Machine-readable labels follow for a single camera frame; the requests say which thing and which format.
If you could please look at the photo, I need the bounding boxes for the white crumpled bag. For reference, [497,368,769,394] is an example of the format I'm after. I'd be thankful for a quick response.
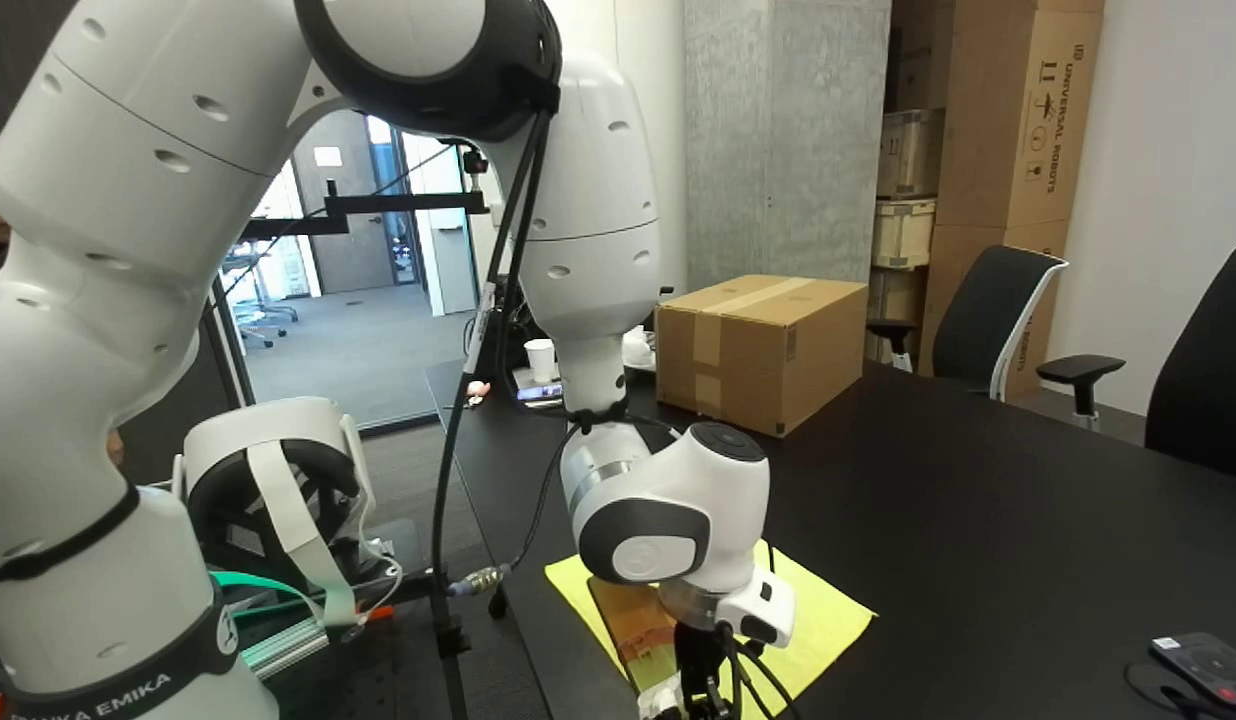
[620,325,662,378]

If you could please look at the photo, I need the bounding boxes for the white VR headset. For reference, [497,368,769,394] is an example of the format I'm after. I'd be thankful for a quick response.
[171,392,407,633]

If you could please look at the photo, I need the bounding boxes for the beige storage box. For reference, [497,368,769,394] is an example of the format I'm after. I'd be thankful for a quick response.
[877,104,944,201]
[872,196,940,277]

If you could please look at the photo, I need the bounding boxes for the yellow towel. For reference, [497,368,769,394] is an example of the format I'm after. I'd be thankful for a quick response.
[539,536,880,708]

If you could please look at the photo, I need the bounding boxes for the black stand pole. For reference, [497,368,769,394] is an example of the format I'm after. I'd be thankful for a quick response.
[426,623,475,720]

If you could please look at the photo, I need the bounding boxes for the green cable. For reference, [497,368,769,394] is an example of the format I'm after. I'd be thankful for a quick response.
[205,565,407,677]

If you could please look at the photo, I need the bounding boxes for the black chair with white frame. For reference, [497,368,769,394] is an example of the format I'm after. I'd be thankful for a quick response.
[864,241,1071,405]

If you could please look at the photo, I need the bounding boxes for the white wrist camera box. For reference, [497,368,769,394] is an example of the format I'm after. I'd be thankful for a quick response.
[717,571,799,656]

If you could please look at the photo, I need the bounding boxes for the white paper cup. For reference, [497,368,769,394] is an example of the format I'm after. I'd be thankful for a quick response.
[518,333,563,392]

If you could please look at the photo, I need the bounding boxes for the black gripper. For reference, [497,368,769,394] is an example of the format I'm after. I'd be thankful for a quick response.
[661,611,753,720]

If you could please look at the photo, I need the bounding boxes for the black horizontal mount bar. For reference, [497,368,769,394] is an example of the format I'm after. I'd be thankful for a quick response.
[235,168,490,246]

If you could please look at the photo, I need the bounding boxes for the black remote control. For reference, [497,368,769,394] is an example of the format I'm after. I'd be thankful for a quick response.
[1145,629,1236,712]

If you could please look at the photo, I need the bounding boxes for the large black mesh office chair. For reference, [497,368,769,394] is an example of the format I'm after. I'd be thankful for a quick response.
[1036,235,1236,486]

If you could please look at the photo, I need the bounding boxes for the tall brown cardboard box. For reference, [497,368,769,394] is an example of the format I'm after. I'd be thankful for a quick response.
[917,0,1109,378]

